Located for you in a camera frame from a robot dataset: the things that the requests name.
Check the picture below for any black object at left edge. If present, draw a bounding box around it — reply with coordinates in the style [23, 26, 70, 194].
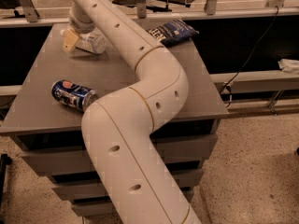
[0, 154, 12, 206]

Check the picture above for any white packet on ledge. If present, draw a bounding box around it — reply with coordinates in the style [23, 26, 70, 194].
[278, 59, 299, 74]

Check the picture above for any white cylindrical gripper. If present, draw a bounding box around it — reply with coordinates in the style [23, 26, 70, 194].
[63, 2, 95, 53]

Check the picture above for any grey drawer cabinet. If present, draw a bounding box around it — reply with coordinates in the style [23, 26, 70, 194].
[0, 18, 229, 217]

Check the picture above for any clear plastic water bottle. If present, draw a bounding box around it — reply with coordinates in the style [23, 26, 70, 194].
[72, 33, 107, 55]

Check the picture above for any dark blue chip bag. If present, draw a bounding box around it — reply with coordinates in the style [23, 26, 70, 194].
[147, 20, 199, 47]

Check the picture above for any blue soda can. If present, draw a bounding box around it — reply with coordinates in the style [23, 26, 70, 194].
[51, 80, 98, 112]

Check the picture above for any top grey drawer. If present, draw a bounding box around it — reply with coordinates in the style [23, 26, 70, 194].
[22, 133, 218, 176]

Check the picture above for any black cable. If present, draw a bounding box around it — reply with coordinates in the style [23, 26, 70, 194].
[219, 5, 280, 109]

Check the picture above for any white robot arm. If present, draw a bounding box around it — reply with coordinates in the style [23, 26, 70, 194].
[73, 0, 202, 224]

